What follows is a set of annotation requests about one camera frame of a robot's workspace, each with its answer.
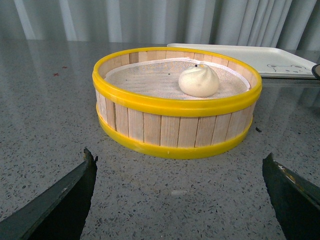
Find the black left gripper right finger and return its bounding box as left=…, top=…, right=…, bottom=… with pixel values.
left=262, top=153, right=320, bottom=240

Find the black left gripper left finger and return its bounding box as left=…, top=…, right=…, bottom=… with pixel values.
left=0, top=148, right=98, bottom=240

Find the yellow rimmed wooden steamer basket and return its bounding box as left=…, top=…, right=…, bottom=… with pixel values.
left=92, top=47, right=262, bottom=159

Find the white mesh steamer liner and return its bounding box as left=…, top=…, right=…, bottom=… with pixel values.
left=105, top=57, right=250, bottom=100

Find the beige plate with black rim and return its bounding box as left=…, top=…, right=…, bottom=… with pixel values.
left=311, top=64, right=320, bottom=80

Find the white steamed bun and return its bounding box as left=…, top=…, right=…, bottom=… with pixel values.
left=178, top=64, right=220, bottom=98

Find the grey pleated curtain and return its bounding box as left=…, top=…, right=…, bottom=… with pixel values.
left=0, top=0, right=320, bottom=51

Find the white rectangular tray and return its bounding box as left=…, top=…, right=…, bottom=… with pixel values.
left=167, top=43, right=315, bottom=79

